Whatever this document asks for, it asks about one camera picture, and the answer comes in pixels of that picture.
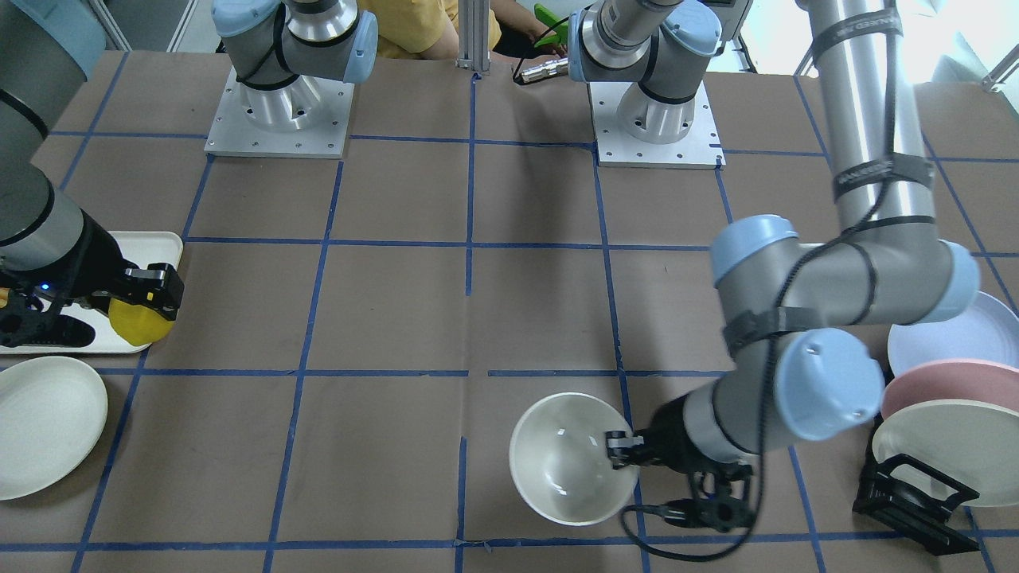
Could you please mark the yellow lemon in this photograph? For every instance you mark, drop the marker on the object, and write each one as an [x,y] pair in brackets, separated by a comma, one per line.
[137,324]

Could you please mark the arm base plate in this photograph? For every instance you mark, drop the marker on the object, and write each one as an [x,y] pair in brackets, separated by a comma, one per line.
[307,119]
[635,131]

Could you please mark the light blue plate in rack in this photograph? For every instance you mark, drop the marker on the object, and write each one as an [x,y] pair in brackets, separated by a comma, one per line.
[987,330]

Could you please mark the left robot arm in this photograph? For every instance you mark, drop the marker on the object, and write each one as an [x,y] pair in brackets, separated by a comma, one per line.
[799,374]

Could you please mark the cream round plate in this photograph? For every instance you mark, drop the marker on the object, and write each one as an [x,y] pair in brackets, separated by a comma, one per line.
[53,411]

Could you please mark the green grabber tool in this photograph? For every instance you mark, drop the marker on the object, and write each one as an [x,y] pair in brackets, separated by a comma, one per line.
[556,28]

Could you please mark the white ceramic bowl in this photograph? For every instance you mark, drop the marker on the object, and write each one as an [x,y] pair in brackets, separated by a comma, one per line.
[559,459]

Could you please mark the white rectangular tray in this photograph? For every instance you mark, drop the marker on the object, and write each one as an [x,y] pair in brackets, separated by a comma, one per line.
[142,248]

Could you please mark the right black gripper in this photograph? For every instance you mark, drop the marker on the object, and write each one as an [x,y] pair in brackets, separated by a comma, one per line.
[97,264]

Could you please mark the black dish rack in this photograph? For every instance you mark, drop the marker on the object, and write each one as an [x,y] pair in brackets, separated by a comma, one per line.
[909,511]

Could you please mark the aluminium frame post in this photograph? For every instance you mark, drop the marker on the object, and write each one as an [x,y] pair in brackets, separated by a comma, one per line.
[473,48]

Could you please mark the person in yellow shirt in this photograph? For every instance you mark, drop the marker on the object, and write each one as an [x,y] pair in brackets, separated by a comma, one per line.
[429,30]

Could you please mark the pink plate in rack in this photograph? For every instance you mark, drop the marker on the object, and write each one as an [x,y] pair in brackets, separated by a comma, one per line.
[953,379]

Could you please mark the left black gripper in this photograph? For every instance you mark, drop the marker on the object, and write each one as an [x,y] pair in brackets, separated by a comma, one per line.
[667,439]

